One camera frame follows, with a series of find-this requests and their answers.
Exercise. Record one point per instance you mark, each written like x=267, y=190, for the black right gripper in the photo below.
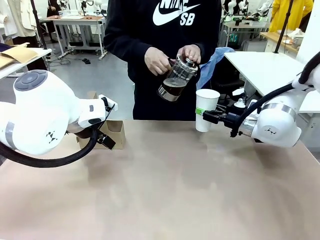
x=231, y=120

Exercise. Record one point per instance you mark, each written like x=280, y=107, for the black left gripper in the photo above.
x=82, y=131

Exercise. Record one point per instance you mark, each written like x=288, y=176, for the brown cardboard cup carrier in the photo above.
x=117, y=135

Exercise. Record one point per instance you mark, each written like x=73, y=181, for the white paper cup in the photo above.
x=207, y=100

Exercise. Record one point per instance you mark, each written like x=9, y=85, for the glass french press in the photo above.
x=172, y=91

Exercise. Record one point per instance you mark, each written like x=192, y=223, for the person's left forearm black sleeve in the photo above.
x=212, y=35

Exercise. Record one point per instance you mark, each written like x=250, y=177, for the person's right forearm black sleeve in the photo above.
x=125, y=45

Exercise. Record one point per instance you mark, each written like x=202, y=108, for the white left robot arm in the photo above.
x=37, y=107

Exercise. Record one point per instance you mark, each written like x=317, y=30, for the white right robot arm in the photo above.
x=277, y=125

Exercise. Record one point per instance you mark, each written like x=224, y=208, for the person's left hand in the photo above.
x=191, y=52

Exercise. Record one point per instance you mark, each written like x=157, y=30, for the person's right hand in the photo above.
x=156, y=61

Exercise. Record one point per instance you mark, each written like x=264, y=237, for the blue cloth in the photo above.
x=212, y=62

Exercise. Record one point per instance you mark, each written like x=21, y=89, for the person in black hoodie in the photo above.
x=150, y=105

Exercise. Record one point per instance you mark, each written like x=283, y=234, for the black object on floor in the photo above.
x=86, y=61

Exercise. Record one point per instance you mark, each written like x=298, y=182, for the grey table with equipment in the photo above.
x=250, y=25

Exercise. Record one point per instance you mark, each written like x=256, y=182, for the wooden workbench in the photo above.
x=272, y=37

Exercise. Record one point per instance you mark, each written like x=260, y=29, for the black tripod pole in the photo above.
x=37, y=20
x=282, y=32

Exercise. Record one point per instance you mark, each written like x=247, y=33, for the small white table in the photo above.
x=43, y=52

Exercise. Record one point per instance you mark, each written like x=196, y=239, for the grey stacked bowls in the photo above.
x=297, y=42

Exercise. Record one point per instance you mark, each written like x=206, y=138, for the person in yellow coat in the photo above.
x=280, y=15

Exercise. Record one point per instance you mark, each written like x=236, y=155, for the brown paper envelope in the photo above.
x=17, y=56

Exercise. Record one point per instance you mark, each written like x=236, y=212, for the grey workshop table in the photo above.
x=75, y=21

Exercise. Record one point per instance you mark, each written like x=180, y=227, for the person in dark clothes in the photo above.
x=53, y=7

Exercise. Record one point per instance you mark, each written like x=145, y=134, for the person in white coat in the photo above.
x=22, y=17

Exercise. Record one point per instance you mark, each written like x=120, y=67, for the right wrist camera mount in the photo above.
x=240, y=103

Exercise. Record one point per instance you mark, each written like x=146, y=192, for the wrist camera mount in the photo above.
x=240, y=103
x=110, y=103

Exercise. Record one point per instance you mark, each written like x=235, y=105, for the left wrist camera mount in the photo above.
x=110, y=103

